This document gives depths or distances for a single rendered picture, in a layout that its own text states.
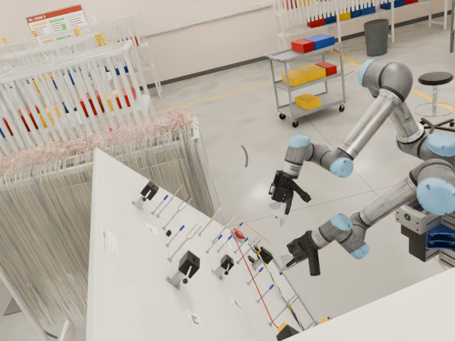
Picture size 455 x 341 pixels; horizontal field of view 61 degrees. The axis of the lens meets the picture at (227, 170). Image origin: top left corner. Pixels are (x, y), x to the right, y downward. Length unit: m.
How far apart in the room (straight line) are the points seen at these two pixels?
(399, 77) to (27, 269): 2.21
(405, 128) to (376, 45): 6.63
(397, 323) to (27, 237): 2.25
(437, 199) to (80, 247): 1.89
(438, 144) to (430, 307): 1.36
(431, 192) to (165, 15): 8.48
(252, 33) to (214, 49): 0.96
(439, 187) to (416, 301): 0.89
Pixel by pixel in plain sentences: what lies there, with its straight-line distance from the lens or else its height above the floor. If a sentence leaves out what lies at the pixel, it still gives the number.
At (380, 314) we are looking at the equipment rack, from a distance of 0.47.
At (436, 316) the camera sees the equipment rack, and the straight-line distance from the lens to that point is 0.48.
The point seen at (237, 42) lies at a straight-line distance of 9.58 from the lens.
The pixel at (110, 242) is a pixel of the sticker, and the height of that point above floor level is 1.66.
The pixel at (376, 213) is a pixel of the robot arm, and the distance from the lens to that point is 1.62.
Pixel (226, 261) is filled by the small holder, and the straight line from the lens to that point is 1.28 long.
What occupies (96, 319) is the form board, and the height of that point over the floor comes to 1.69.
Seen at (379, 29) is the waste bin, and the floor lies 0.51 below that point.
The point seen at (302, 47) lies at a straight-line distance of 5.45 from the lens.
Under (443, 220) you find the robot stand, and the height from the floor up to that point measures 1.04.
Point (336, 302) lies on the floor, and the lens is 2.96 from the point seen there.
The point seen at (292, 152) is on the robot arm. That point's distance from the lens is 1.50.
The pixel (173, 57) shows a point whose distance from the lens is 9.53.
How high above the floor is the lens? 2.21
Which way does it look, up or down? 28 degrees down
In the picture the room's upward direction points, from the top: 14 degrees counter-clockwise
